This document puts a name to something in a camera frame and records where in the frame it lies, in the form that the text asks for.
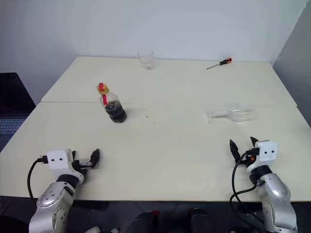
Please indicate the clear wine glass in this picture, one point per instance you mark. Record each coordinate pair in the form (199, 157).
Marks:
(239, 114)

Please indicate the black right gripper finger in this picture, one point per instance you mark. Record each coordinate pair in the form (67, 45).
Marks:
(254, 142)
(235, 151)

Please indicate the dark rounded shape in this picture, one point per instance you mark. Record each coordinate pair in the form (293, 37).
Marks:
(200, 221)
(145, 223)

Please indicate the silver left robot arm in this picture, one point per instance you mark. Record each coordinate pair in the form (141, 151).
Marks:
(52, 196)

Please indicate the cola bottle with yellow cap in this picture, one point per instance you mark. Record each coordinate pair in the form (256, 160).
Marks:
(116, 112)

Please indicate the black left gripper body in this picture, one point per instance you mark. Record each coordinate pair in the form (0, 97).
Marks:
(83, 163)

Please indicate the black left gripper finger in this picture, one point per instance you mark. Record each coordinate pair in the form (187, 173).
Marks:
(74, 154)
(95, 157)

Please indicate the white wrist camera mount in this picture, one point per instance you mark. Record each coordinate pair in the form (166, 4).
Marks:
(57, 159)
(267, 150)

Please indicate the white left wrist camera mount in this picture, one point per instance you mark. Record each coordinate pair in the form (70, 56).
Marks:
(57, 159)

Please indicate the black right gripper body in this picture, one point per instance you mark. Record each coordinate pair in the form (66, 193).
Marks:
(249, 156)

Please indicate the yellow bottle cap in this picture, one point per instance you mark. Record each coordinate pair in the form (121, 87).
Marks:
(103, 89)

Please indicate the white rounded shape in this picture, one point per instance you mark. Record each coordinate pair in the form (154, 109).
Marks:
(93, 230)
(114, 230)

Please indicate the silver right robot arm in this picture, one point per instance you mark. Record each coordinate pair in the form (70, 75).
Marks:
(277, 194)

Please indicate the black laptop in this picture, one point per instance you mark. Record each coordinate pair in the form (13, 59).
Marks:
(12, 102)

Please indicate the clear glass tumbler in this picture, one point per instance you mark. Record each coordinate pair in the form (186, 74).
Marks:
(146, 59)

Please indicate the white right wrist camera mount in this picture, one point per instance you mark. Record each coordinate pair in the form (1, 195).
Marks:
(267, 150)

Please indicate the orange and black screwdriver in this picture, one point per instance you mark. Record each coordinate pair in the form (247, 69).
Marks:
(224, 61)

